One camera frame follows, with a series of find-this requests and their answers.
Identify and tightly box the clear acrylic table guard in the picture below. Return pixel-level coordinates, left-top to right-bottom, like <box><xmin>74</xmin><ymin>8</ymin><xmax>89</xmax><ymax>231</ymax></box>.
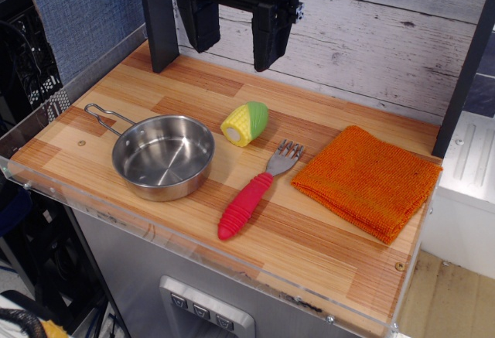
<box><xmin>1</xmin><ymin>44</ymin><xmax>437</xmax><ymax>337</ymax></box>

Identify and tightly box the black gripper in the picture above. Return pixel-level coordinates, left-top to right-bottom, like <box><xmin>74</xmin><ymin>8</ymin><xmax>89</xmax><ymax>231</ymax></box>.
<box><xmin>176</xmin><ymin>0</ymin><xmax>304</xmax><ymax>72</ymax></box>

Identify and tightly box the black right vertical post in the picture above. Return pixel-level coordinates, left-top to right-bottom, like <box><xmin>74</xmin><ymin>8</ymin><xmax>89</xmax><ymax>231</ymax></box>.
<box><xmin>432</xmin><ymin>0</ymin><xmax>494</xmax><ymax>159</ymax></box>

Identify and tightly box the small steel pan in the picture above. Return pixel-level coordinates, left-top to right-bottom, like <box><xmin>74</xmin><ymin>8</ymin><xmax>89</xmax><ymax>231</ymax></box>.
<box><xmin>84</xmin><ymin>103</ymin><xmax>215</xmax><ymax>202</ymax></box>

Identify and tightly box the black vertical post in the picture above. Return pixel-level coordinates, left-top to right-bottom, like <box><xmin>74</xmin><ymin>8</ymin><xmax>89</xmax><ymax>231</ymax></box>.
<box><xmin>432</xmin><ymin>0</ymin><xmax>494</xmax><ymax>159</ymax></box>
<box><xmin>142</xmin><ymin>0</ymin><xmax>179</xmax><ymax>73</ymax></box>

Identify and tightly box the yellow green toy corn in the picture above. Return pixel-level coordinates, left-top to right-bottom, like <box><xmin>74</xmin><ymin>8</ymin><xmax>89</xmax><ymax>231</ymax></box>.
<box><xmin>220</xmin><ymin>101</ymin><xmax>268</xmax><ymax>147</ymax></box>

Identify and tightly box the orange knitted cloth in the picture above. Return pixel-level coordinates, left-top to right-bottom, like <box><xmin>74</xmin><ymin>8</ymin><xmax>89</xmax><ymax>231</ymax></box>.
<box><xmin>291</xmin><ymin>125</ymin><xmax>442</xmax><ymax>245</ymax></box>

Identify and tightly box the silver dispenser button panel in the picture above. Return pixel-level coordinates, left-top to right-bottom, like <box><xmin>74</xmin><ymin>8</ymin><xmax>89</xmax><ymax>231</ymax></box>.
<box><xmin>159</xmin><ymin>275</ymin><xmax>256</xmax><ymax>337</ymax></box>

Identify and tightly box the black left vertical post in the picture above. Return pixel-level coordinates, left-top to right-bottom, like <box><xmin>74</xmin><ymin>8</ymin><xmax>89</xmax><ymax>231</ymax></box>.
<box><xmin>142</xmin><ymin>0</ymin><xmax>179</xmax><ymax>73</ymax></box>

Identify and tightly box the white plastic side counter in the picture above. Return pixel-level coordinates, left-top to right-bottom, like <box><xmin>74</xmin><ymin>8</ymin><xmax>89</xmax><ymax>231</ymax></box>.
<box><xmin>421</xmin><ymin>111</ymin><xmax>494</xmax><ymax>278</ymax></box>

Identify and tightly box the red handled metal fork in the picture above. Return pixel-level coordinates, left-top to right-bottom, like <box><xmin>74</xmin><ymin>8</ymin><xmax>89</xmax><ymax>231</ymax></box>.
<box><xmin>217</xmin><ymin>140</ymin><xmax>304</xmax><ymax>241</ymax></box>

